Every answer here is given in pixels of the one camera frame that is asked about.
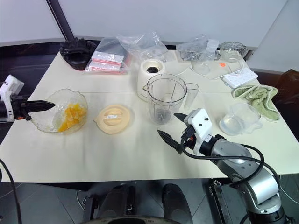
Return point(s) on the clear blender jar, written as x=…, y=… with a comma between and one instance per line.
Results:
x=167, y=98

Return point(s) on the white blender base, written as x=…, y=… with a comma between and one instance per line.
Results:
x=149, y=77

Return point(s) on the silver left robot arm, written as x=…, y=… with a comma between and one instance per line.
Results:
x=3, y=109

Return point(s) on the small clear plastic cup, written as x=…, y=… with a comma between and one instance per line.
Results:
x=240, y=119

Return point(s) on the dark rounded shape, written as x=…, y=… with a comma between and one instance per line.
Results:
x=119, y=201
x=174, y=200

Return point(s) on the green towel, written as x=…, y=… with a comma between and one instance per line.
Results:
x=258, y=98

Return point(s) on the small orange scrap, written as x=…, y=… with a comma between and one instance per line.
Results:
x=222, y=65

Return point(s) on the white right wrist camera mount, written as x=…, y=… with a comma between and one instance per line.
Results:
x=198, y=127

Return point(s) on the clear bag with dark contents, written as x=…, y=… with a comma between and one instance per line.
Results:
x=196, y=49

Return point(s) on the small faceted glass bowl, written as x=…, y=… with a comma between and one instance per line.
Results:
x=232, y=50

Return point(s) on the clear flat plastic tray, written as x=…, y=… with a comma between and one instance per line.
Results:
x=219, y=70

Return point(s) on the black pole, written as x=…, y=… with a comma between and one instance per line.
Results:
x=64, y=18

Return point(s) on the clear glass bowl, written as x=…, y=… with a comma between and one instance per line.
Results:
x=59, y=112

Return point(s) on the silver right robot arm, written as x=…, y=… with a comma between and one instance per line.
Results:
x=247, y=172

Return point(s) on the orange segments pile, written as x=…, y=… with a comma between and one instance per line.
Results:
x=71, y=116

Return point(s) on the crumpled clear plastic bag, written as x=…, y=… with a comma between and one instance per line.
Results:
x=142, y=46

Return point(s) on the clear round plastic lid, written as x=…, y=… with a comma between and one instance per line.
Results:
x=201, y=67

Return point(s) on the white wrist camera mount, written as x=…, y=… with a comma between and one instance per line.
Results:
x=198, y=127
x=9, y=87

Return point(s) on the black ruffled container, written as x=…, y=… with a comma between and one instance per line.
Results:
x=76, y=53

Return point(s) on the cream blender lid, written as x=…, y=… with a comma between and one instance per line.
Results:
x=114, y=119

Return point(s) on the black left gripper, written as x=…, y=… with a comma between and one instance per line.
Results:
x=18, y=107

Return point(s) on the red-striped zip bag stack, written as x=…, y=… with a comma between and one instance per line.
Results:
x=107, y=61

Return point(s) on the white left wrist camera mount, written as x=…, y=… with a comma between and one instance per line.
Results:
x=9, y=87

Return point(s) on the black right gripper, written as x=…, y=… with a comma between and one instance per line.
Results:
x=187, y=138

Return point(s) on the white power strip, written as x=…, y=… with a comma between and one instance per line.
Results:
x=239, y=78

